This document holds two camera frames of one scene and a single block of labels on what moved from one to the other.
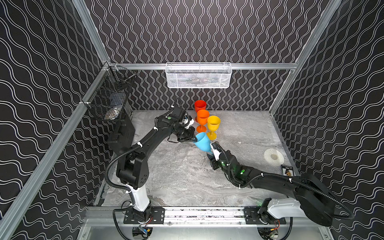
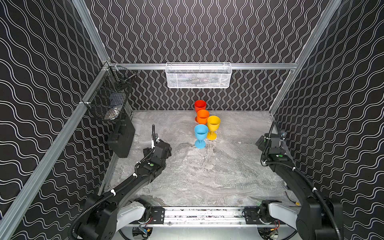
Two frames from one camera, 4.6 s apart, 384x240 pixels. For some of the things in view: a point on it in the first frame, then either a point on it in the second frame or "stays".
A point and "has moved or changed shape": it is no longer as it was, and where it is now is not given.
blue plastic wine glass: [203, 141] has moved or changed shape
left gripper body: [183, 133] → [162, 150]
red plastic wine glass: [199, 105] stays
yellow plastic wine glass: [213, 124] stays
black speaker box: [121, 138] stays
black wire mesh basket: [106, 98] stays
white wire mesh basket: [198, 75] stays
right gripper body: [216, 164] → [260, 141]
